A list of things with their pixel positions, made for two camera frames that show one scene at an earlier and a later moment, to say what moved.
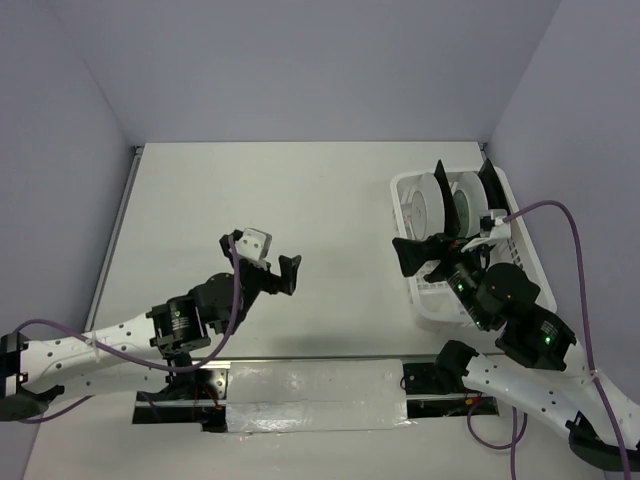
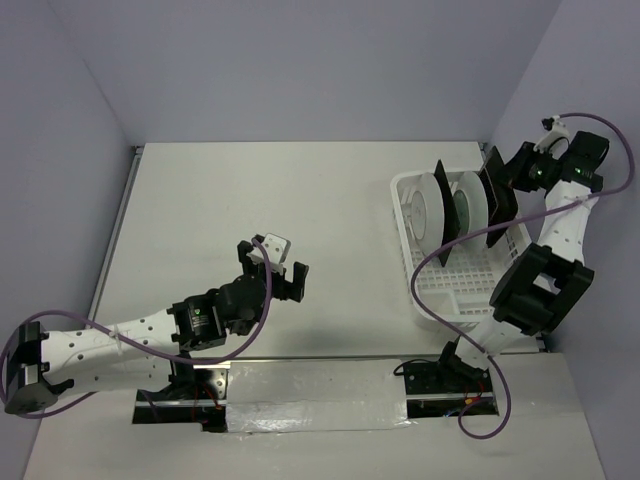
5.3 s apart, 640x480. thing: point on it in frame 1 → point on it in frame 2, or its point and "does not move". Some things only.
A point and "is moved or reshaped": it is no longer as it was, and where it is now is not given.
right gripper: [410, 251] → [518, 165]
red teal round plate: [470, 202] does not move
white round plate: [426, 215] does not move
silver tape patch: [267, 396] does not move
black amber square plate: [497, 198] is moved or reshaped
